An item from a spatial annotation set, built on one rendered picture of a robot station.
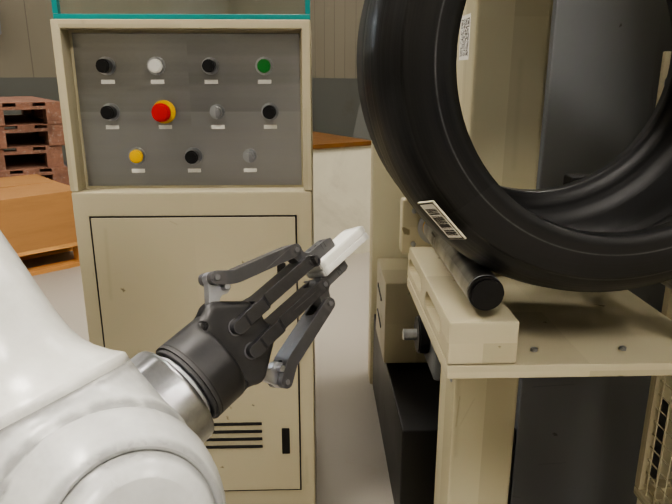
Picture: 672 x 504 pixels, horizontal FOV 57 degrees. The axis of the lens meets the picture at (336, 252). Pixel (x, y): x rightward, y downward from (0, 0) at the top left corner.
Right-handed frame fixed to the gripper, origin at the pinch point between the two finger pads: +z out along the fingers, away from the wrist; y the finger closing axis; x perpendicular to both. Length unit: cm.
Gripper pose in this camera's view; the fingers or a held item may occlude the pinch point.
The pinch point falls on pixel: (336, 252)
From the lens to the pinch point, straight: 62.0
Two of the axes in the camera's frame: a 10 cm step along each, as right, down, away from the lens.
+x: 6.1, -1.2, -7.9
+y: 5.0, 8.3, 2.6
